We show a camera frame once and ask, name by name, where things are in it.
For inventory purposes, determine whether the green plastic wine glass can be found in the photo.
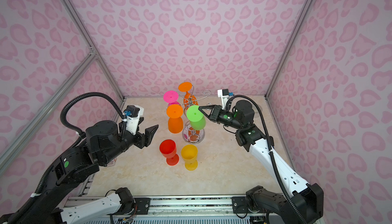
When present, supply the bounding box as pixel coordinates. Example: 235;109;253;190
186;105;206;130

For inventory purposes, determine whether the yellow plastic wine glass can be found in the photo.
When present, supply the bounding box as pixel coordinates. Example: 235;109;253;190
181;145;198;171

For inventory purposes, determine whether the aluminium diagonal frame bar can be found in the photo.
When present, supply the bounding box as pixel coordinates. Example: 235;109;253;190
1;50;97;175

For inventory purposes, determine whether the back orange plastic wine glass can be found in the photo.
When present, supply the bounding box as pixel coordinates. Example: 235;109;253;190
178;82;198;108

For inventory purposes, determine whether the aluminium corner frame post right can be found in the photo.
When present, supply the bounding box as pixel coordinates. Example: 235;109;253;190
264;0;316;100

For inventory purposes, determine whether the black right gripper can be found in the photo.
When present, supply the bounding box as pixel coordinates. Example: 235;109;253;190
199;106;244;130

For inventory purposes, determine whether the aluminium corner frame post left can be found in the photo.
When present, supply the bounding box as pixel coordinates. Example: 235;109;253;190
60;0;125;101

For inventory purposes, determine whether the magenta plastic wine glass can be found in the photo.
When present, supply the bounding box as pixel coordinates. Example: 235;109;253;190
163;90;180;106

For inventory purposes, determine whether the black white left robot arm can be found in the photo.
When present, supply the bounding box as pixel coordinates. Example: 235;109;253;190
1;92;159;224

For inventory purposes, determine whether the chrome wire wine glass rack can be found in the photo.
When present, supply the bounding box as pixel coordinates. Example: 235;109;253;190
182;90;211;144

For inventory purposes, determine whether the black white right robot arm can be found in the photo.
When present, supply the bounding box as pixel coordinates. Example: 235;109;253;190
198;95;324;224

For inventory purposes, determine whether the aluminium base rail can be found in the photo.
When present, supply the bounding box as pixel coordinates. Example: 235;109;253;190
62;193;325;224

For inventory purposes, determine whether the aluminium corner frame post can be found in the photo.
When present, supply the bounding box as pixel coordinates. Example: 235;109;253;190
264;0;316;100
60;0;125;101

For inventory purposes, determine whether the orange plastic wine glass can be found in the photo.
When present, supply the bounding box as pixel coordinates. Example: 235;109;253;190
178;82;198;108
166;104;183;134

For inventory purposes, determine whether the front orange plastic wine glass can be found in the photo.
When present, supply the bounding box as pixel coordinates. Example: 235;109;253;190
166;104;183;134

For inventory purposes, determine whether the red plastic wine glass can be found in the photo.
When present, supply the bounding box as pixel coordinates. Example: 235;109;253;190
159;139;179;166

